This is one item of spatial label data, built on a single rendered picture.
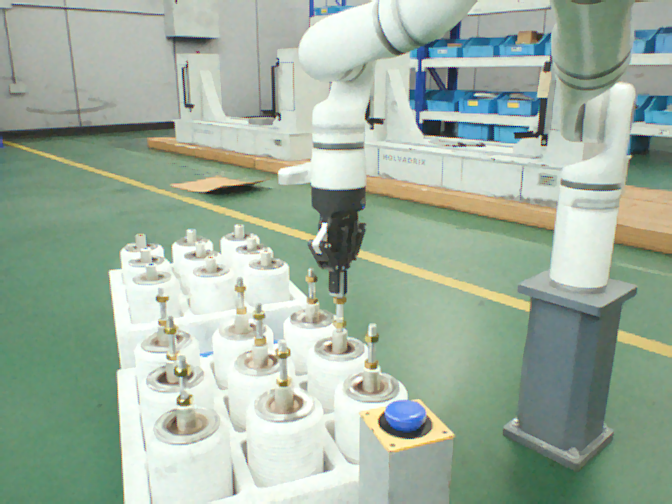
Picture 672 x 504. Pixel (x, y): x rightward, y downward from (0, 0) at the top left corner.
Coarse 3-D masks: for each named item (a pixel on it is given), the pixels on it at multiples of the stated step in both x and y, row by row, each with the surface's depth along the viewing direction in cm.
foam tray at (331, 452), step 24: (120, 384) 90; (216, 384) 91; (120, 408) 84; (216, 408) 84; (144, 456) 73; (240, 456) 73; (336, 456) 73; (144, 480) 69; (240, 480) 69; (312, 480) 69; (336, 480) 69
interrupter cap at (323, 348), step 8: (320, 344) 87; (328, 344) 87; (352, 344) 87; (360, 344) 87; (320, 352) 85; (328, 352) 85; (336, 352) 85; (344, 352) 85; (352, 352) 85; (360, 352) 85; (336, 360) 83; (344, 360) 83
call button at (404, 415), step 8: (400, 400) 58; (408, 400) 58; (392, 408) 57; (400, 408) 57; (408, 408) 57; (416, 408) 57; (424, 408) 57; (392, 416) 56; (400, 416) 56; (408, 416) 56; (416, 416) 56; (424, 416) 56; (392, 424) 56; (400, 424) 55; (408, 424) 55; (416, 424) 55
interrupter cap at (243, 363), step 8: (248, 352) 85; (272, 352) 85; (240, 360) 83; (248, 360) 83; (272, 360) 83; (240, 368) 80; (248, 368) 80; (256, 368) 80; (264, 368) 80; (272, 368) 80
